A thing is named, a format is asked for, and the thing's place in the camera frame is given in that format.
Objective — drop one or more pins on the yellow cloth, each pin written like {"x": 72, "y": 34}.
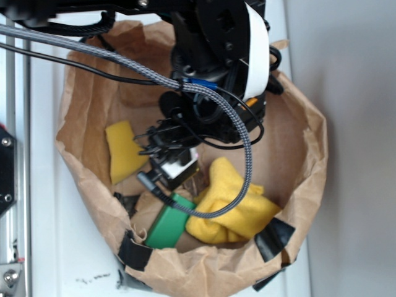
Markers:
{"x": 241, "y": 223}

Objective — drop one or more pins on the green wooden block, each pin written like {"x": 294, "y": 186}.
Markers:
{"x": 167, "y": 228}

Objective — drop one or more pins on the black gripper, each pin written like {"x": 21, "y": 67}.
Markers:
{"x": 201, "y": 118}

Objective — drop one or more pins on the aluminium frame rail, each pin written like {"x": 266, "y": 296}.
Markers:
{"x": 16, "y": 259}

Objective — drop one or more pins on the yellow sponge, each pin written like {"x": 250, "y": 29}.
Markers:
{"x": 124, "y": 151}

